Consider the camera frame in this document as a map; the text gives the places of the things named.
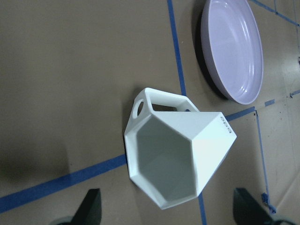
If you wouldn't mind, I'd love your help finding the white faceted cup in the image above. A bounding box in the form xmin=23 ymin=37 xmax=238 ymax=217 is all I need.
xmin=124 ymin=88 xmax=237 ymax=210

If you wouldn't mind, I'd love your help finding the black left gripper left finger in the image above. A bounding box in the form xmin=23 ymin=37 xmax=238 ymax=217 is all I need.
xmin=70 ymin=188 xmax=102 ymax=225

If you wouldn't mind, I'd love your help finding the lavender plate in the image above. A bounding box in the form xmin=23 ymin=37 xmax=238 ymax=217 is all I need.
xmin=201 ymin=0 xmax=263 ymax=105

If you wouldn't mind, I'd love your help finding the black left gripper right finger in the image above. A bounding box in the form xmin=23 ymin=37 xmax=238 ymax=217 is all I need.
xmin=233 ymin=188 xmax=281 ymax=225

